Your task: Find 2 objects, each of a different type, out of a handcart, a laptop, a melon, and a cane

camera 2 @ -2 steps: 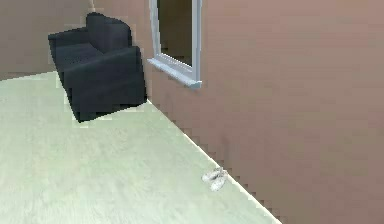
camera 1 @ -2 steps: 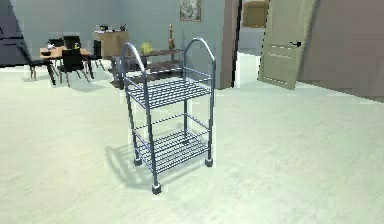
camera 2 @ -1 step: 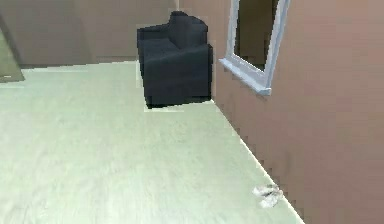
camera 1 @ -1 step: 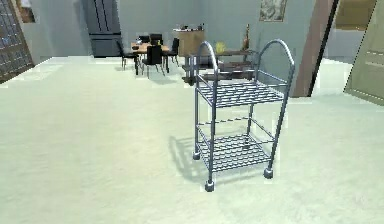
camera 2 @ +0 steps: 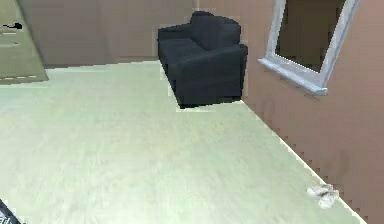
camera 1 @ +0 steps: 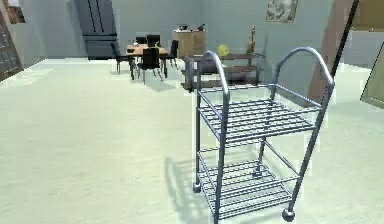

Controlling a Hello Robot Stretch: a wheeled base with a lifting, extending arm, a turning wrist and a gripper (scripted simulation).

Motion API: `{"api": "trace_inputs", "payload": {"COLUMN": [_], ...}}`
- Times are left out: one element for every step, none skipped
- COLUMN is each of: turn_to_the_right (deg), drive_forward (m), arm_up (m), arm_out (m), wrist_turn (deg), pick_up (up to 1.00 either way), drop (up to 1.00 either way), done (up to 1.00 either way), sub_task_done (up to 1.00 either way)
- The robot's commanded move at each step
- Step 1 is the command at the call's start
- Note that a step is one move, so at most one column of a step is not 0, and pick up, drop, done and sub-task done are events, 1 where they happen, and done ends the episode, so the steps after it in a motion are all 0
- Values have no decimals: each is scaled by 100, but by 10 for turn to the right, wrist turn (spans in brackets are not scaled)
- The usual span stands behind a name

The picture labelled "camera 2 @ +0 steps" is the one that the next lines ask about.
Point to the white framed window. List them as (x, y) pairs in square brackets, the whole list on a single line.
[(310, 60)]

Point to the dark grey striped object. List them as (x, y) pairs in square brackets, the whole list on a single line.
[(6, 215)]

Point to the dark blue sofa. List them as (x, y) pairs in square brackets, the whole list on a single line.
[(203, 70)]

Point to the white crumpled cloth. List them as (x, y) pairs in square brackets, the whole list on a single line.
[(323, 195)]

